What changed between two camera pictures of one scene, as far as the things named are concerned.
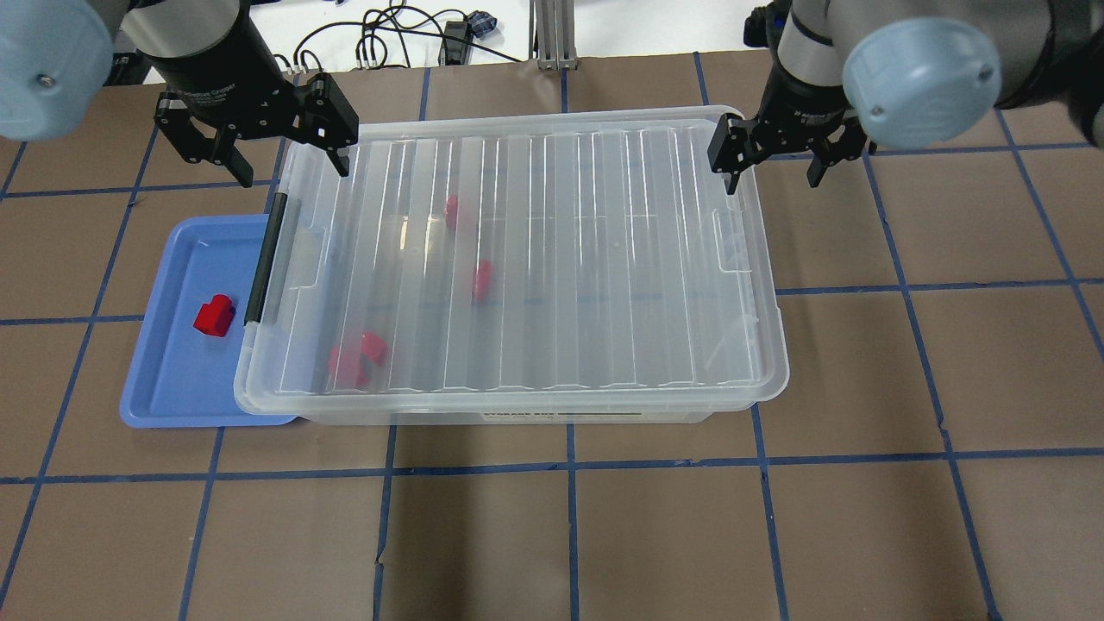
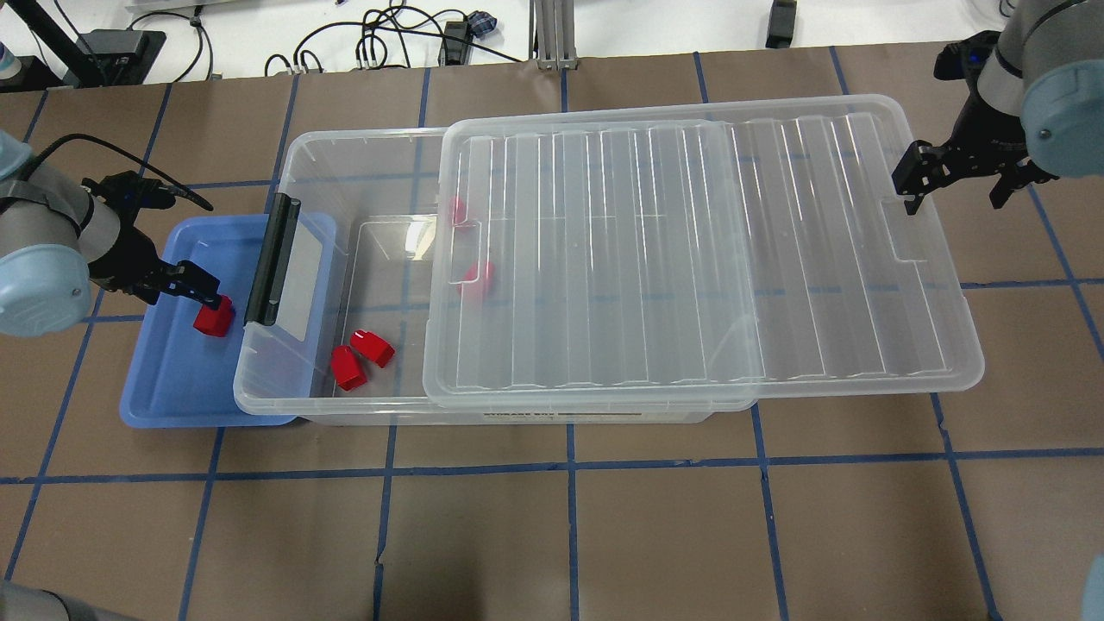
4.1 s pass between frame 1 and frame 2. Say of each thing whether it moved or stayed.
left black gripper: moved
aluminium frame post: stayed
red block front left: stayed
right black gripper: moved
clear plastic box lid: moved
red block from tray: stayed
